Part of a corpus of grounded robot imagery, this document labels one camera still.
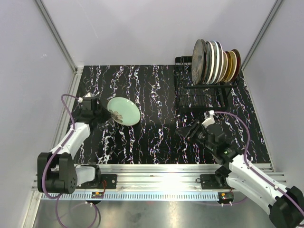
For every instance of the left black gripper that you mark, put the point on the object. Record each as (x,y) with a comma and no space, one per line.
(108,115)

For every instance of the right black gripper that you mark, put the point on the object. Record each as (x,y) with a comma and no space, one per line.
(191,130)

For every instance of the mint green flower plate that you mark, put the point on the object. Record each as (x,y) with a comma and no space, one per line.
(124,111)

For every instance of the cream plate with black sprig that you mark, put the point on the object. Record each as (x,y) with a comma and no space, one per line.
(234,64)

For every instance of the stack of plates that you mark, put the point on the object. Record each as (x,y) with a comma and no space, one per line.
(198,62)

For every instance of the blue glazed plate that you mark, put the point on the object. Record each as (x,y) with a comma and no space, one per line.
(206,64)

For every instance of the black white striped plate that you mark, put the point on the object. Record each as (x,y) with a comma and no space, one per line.
(212,64)

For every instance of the amber patterned glass plate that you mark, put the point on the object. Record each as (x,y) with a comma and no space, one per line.
(229,67)

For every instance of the white watermelon pattern plate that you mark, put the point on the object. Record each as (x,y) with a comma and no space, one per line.
(216,47)

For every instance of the dark green rimmed plate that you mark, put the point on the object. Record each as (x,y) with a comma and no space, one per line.
(221,61)

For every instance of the red floral plate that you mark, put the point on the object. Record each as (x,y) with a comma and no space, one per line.
(238,63)

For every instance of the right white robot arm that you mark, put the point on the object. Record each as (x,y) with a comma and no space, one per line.
(283,205)

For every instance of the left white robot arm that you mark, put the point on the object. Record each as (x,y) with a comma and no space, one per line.
(56,171)

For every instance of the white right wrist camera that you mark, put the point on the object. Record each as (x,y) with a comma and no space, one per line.
(209,118)

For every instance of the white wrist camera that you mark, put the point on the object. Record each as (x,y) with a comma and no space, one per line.
(88,96)
(209,118)

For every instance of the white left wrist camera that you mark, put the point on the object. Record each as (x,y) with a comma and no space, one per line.
(88,96)

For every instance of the black wire dish rack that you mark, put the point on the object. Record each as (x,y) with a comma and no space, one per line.
(199,98)

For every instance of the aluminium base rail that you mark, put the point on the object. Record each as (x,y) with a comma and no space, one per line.
(150,177)

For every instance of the white slotted cable duct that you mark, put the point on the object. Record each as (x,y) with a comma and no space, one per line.
(141,196)

